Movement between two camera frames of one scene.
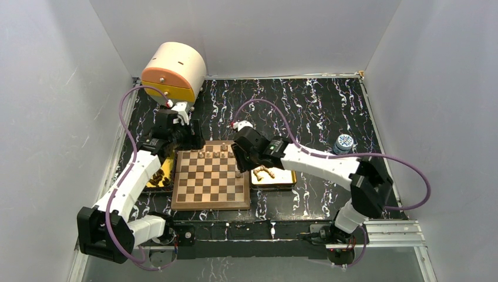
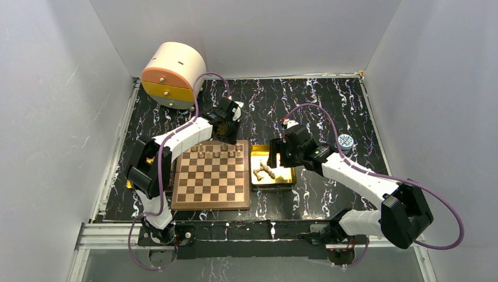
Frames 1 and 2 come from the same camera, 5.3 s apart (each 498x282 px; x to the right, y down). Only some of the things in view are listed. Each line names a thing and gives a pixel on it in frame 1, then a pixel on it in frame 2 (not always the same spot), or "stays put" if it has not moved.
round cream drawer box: [178, 69] stays put
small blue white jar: [343, 144] stays put
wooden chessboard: [208, 179] stays put
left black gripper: [195, 141] to [231, 140]
